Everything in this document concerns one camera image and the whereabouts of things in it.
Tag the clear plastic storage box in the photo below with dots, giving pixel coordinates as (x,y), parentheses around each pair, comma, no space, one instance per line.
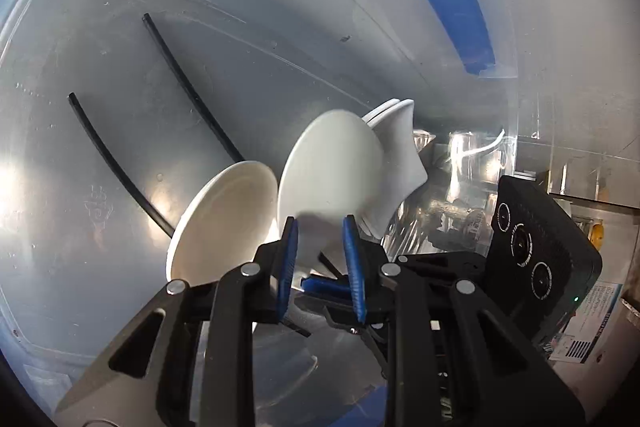
(150,57)

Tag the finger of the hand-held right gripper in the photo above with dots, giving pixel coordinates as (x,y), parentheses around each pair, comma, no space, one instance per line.
(325,287)

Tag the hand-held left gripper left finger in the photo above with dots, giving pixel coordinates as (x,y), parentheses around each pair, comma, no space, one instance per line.
(287,257)

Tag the white ceramic soup spoon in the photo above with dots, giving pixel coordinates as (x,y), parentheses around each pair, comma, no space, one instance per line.
(400,157)

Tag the white rice spoon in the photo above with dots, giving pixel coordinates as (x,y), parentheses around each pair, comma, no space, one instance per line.
(330,157)
(220,222)

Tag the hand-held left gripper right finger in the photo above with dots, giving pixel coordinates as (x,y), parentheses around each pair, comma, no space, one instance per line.
(352,267)

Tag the printed paper sheet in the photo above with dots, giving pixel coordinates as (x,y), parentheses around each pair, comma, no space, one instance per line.
(587,329)

